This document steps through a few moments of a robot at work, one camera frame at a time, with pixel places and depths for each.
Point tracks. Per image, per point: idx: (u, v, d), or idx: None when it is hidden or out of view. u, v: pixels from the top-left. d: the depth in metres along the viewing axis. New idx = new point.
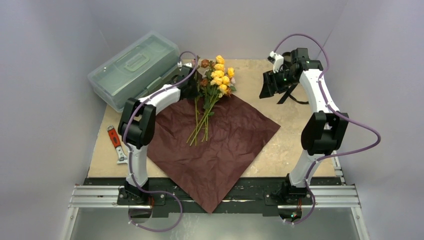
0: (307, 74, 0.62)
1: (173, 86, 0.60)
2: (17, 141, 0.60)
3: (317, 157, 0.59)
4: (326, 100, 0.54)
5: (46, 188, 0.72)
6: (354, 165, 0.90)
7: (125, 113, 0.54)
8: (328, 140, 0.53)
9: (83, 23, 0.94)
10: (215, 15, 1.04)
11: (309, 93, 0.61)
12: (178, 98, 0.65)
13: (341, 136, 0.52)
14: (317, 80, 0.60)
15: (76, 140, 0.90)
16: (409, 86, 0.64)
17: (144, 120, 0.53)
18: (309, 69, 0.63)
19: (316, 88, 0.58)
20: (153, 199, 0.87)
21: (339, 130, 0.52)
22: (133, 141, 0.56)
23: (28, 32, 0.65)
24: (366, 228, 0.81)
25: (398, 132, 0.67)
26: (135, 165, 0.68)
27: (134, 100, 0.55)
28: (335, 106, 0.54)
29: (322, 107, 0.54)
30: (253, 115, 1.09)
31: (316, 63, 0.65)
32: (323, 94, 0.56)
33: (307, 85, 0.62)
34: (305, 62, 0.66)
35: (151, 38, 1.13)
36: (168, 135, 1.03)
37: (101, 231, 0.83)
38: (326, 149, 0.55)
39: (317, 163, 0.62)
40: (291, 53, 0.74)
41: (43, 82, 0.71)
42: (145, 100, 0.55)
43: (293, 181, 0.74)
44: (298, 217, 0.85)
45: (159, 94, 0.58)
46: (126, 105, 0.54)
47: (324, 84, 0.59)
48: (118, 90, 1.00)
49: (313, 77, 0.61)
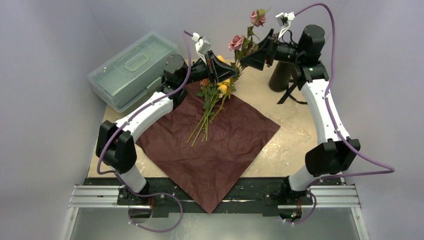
0: (312, 89, 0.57)
1: (161, 98, 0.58)
2: (17, 140, 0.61)
3: (322, 176, 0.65)
4: (335, 125, 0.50)
5: (46, 187, 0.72)
6: (354, 165, 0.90)
7: (100, 139, 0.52)
8: (337, 164, 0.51)
9: (83, 23, 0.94)
10: (215, 14, 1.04)
11: (313, 109, 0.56)
12: (171, 109, 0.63)
13: (349, 161, 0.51)
14: (324, 97, 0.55)
15: (76, 140, 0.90)
16: (410, 85, 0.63)
17: (119, 149, 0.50)
18: (313, 82, 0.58)
19: (323, 108, 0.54)
20: (153, 199, 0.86)
21: (347, 157, 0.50)
22: (112, 166, 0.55)
23: (28, 32, 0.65)
24: (366, 228, 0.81)
25: (398, 131, 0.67)
26: (124, 178, 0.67)
27: (109, 123, 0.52)
28: (345, 130, 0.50)
29: (330, 133, 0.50)
30: (253, 115, 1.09)
31: (321, 69, 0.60)
32: (331, 117, 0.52)
33: (311, 100, 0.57)
34: (307, 70, 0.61)
35: (151, 38, 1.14)
36: (168, 135, 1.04)
37: (101, 230, 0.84)
38: (332, 171, 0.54)
39: (321, 180, 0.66)
40: (307, 37, 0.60)
41: (43, 81, 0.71)
42: (123, 125, 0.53)
43: (294, 186, 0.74)
44: (298, 217, 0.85)
45: (146, 110, 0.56)
46: (101, 130, 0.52)
47: (330, 101, 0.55)
48: (118, 90, 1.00)
49: (319, 92, 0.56)
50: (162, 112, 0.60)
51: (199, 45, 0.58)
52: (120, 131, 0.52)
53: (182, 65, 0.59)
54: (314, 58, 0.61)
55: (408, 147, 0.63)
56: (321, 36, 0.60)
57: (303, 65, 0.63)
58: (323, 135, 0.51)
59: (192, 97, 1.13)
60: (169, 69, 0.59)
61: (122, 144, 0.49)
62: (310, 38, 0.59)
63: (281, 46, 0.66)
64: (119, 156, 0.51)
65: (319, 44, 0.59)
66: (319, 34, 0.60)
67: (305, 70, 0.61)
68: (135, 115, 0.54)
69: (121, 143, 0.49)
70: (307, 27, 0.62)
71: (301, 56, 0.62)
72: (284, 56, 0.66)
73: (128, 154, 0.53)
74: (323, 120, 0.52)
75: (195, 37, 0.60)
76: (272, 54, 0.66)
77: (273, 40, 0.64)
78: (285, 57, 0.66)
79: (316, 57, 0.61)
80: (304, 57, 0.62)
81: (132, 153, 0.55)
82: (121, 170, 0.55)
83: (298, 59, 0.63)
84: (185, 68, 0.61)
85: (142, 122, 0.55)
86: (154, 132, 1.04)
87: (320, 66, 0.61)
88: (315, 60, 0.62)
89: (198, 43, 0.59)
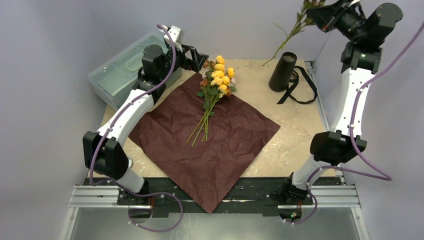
0: (350, 76, 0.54)
1: (139, 97, 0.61)
2: (17, 140, 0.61)
3: (322, 165, 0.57)
4: (351, 120, 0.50)
5: (46, 187, 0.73)
6: (354, 165, 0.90)
7: (87, 150, 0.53)
8: (336, 153, 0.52)
9: (83, 23, 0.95)
10: (215, 14, 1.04)
11: (342, 97, 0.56)
12: (153, 104, 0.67)
13: (350, 156, 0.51)
14: (359, 89, 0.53)
15: (77, 140, 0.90)
16: (409, 85, 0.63)
17: (108, 156, 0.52)
18: (357, 69, 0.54)
19: (351, 99, 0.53)
20: (153, 199, 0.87)
21: (348, 151, 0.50)
22: (105, 174, 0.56)
23: (29, 32, 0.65)
24: (366, 228, 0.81)
25: (398, 130, 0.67)
26: (120, 181, 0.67)
27: (92, 134, 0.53)
28: (359, 129, 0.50)
29: (343, 126, 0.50)
30: (253, 115, 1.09)
31: (374, 59, 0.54)
32: (353, 110, 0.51)
33: (345, 88, 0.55)
34: (358, 55, 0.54)
35: (151, 38, 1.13)
36: (168, 135, 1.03)
37: (101, 230, 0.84)
38: (332, 159, 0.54)
39: (320, 170, 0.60)
40: (373, 17, 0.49)
41: (44, 81, 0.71)
42: (106, 132, 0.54)
43: (295, 181, 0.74)
44: (298, 217, 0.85)
45: (126, 112, 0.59)
46: (85, 141, 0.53)
47: (363, 96, 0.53)
48: (118, 90, 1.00)
49: (355, 83, 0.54)
50: (145, 109, 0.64)
51: (176, 35, 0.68)
52: (106, 139, 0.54)
53: (160, 54, 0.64)
54: (375, 44, 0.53)
55: (408, 147, 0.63)
56: (394, 22, 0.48)
57: (358, 46, 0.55)
58: (336, 126, 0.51)
59: (192, 97, 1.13)
60: (147, 59, 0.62)
61: (110, 150, 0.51)
62: (379, 21, 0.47)
63: (352, 15, 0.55)
64: (109, 163, 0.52)
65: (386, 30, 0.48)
66: (391, 19, 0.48)
67: (357, 55, 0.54)
68: (117, 118, 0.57)
69: (109, 151, 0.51)
70: (383, 5, 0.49)
71: (359, 37, 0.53)
72: (346, 27, 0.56)
73: (118, 160, 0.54)
74: (342, 112, 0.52)
75: (165, 38, 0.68)
76: (334, 18, 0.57)
77: (344, 2, 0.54)
78: (346, 29, 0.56)
79: (378, 44, 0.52)
80: (361, 39, 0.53)
81: (122, 157, 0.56)
82: (115, 176, 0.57)
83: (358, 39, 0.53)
84: (162, 56, 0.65)
85: (125, 125, 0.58)
86: (154, 132, 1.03)
87: (373, 54, 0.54)
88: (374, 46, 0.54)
89: (173, 33, 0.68)
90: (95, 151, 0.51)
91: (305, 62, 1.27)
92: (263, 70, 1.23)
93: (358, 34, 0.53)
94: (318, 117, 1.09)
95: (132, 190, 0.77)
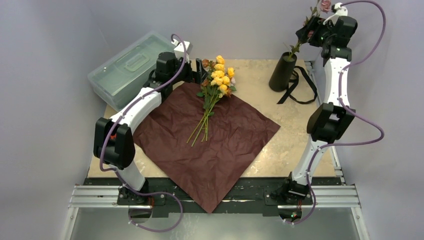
0: (332, 63, 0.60)
1: (151, 92, 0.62)
2: (17, 141, 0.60)
3: (319, 145, 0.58)
4: (340, 93, 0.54)
5: (46, 187, 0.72)
6: (354, 165, 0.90)
7: (98, 136, 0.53)
8: (331, 129, 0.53)
9: (83, 23, 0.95)
10: (214, 14, 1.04)
11: (327, 81, 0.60)
12: (160, 102, 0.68)
13: (344, 128, 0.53)
14: (340, 71, 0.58)
15: (77, 140, 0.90)
16: (410, 85, 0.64)
17: (119, 142, 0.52)
18: (336, 58, 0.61)
19: (335, 79, 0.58)
20: (153, 199, 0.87)
21: (341, 123, 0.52)
22: (113, 162, 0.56)
23: (28, 31, 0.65)
24: (366, 228, 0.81)
25: (397, 131, 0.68)
26: (125, 175, 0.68)
27: (104, 120, 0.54)
28: (348, 100, 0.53)
29: (333, 99, 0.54)
30: (253, 115, 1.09)
31: (347, 52, 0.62)
32: (338, 86, 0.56)
33: (329, 73, 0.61)
34: (335, 49, 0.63)
35: (151, 38, 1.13)
36: (168, 135, 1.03)
37: (101, 231, 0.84)
38: (328, 137, 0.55)
39: (318, 151, 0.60)
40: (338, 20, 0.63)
41: (43, 81, 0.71)
42: (119, 119, 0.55)
43: (295, 175, 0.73)
44: (298, 217, 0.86)
45: (138, 103, 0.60)
46: (97, 127, 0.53)
47: (345, 76, 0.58)
48: (118, 90, 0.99)
49: (337, 67, 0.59)
50: (152, 106, 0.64)
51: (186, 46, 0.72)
52: (117, 126, 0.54)
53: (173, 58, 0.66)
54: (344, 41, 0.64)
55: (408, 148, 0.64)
56: (354, 23, 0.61)
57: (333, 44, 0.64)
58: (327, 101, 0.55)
59: (192, 97, 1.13)
60: (161, 61, 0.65)
61: (121, 136, 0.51)
62: (342, 21, 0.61)
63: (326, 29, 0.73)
64: (119, 150, 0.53)
65: (348, 28, 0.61)
66: (351, 21, 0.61)
67: (333, 48, 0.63)
68: (129, 109, 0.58)
69: (120, 136, 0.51)
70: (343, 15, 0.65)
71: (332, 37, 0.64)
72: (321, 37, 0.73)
73: (128, 147, 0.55)
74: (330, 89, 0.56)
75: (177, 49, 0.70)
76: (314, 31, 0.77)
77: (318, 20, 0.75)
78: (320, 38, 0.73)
79: (345, 41, 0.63)
80: (334, 38, 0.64)
81: (131, 145, 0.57)
82: (123, 164, 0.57)
83: (329, 40, 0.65)
84: (175, 60, 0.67)
85: (136, 116, 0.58)
86: (154, 132, 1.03)
87: (346, 49, 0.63)
88: (344, 44, 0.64)
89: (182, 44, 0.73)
90: (107, 136, 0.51)
91: (305, 62, 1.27)
92: (263, 69, 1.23)
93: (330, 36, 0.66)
94: None
95: (132, 189, 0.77)
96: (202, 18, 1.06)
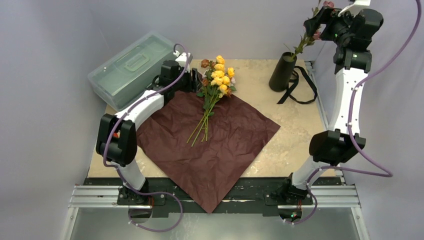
0: (345, 76, 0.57)
1: (154, 94, 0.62)
2: (17, 141, 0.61)
3: (321, 166, 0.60)
4: (349, 118, 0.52)
5: (46, 187, 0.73)
6: (354, 165, 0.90)
7: (102, 132, 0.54)
8: (335, 154, 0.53)
9: (83, 23, 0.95)
10: (214, 14, 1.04)
11: (337, 95, 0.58)
12: (162, 105, 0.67)
13: (348, 156, 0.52)
14: (353, 88, 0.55)
15: (77, 140, 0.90)
16: (409, 86, 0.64)
17: (122, 139, 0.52)
18: (351, 68, 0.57)
19: (346, 98, 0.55)
20: (153, 199, 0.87)
21: (346, 151, 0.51)
22: (115, 159, 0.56)
23: (29, 31, 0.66)
24: (366, 228, 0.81)
25: (396, 131, 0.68)
26: (126, 174, 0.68)
27: (110, 116, 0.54)
28: (357, 126, 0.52)
29: (341, 124, 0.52)
30: (253, 115, 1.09)
31: (365, 59, 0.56)
32: (349, 108, 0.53)
33: (340, 88, 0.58)
34: (350, 55, 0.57)
35: (151, 38, 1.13)
36: (168, 135, 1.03)
37: (101, 231, 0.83)
38: (331, 160, 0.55)
39: (319, 170, 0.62)
40: (359, 18, 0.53)
41: (43, 81, 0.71)
42: (123, 115, 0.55)
43: (295, 181, 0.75)
44: (298, 217, 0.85)
45: (140, 104, 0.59)
46: (102, 122, 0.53)
47: (358, 94, 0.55)
48: (118, 90, 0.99)
49: (350, 82, 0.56)
50: (154, 107, 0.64)
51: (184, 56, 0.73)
52: (122, 122, 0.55)
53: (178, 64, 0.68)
54: (363, 44, 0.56)
55: (408, 148, 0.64)
56: (378, 22, 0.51)
57: (350, 47, 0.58)
58: (334, 125, 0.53)
59: (192, 97, 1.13)
60: (166, 66, 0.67)
61: (126, 132, 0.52)
62: (364, 19, 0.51)
63: (343, 22, 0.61)
64: (122, 147, 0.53)
65: (369, 29, 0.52)
66: (375, 19, 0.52)
67: (349, 55, 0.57)
68: (133, 107, 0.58)
69: (124, 132, 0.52)
70: (365, 9, 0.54)
71: (349, 38, 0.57)
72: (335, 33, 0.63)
73: (131, 144, 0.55)
74: (339, 110, 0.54)
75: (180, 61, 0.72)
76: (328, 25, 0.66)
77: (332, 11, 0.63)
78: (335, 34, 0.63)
79: (366, 44, 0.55)
80: (351, 41, 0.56)
81: (134, 143, 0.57)
82: (125, 162, 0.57)
83: (346, 41, 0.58)
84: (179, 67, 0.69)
85: (140, 114, 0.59)
86: (153, 132, 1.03)
87: (365, 54, 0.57)
88: (363, 47, 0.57)
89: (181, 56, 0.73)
90: (111, 133, 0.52)
91: (305, 62, 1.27)
92: (263, 69, 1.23)
93: (347, 37, 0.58)
94: (318, 117, 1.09)
95: (136, 188, 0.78)
96: (202, 18, 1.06)
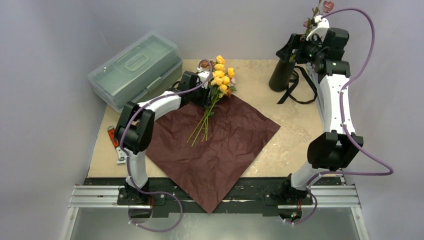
0: (330, 81, 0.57)
1: (174, 94, 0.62)
2: (17, 141, 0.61)
3: (321, 171, 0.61)
4: (342, 118, 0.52)
5: (46, 187, 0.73)
6: (354, 165, 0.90)
7: (123, 117, 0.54)
8: (335, 157, 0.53)
9: (83, 23, 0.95)
10: (214, 14, 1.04)
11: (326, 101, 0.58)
12: (178, 106, 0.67)
13: (349, 158, 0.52)
14: (339, 91, 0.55)
15: (77, 140, 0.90)
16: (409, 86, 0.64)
17: (141, 126, 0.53)
18: (333, 75, 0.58)
19: (336, 102, 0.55)
20: (153, 199, 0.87)
21: (346, 152, 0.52)
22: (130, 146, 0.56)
23: (29, 31, 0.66)
24: (366, 228, 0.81)
25: (396, 131, 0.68)
26: (134, 166, 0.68)
27: (132, 103, 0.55)
28: (351, 126, 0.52)
29: (336, 126, 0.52)
30: (253, 115, 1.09)
31: (344, 66, 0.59)
32: (340, 110, 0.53)
33: (327, 93, 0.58)
34: (331, 63, 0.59)
35: (152, 38, 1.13)
36: (168, 135, 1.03)
37: (101, 231, 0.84)
38: (331, 166, 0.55)
39: (319, 176, 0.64)
40: (329, 33, 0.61)
41: (43, 81, 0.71)
42: (145, 105, 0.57)
43: (294, 183, 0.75)
44: (298, 217, 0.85)
45: (160, 100, 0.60)
46: (125, 107, 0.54)
47: (345, 96, 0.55)
48: (117, 90, 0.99)
49: (335, 86, 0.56)
50: (170, 107, 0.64)
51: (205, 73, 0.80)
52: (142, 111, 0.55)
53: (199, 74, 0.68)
54: (337, 54, 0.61)
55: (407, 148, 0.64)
56: (345, 33, 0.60)
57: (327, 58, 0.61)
58: (329, 128, 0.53)
59: None
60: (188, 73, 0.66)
61: (146, 121, 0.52)
62: (334, 33, 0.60)
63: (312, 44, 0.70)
64: (139, 135, 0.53)
65: (341, 40, 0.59)
66: (343, 32, 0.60)
67: (329, 64, 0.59)
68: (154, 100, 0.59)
69: (145, 120, 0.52)
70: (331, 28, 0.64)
71: (324, 51, 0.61)
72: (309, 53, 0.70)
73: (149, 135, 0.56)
74: (331, 113, 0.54)
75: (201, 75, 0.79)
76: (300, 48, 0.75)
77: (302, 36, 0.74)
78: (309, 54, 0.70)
79: (340, 55, 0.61)
80: (327, 53, 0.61)
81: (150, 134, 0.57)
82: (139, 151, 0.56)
83: (321, 55, 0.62)
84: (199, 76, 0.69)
85: (158, 109, 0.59)
86: (154, 132, 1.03)
87: (343, 63, 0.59)
88: (339, 57, 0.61)
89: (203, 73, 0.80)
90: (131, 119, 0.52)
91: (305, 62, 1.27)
92: (263, 69, 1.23)
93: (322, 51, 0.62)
94: (318, 117, 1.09)
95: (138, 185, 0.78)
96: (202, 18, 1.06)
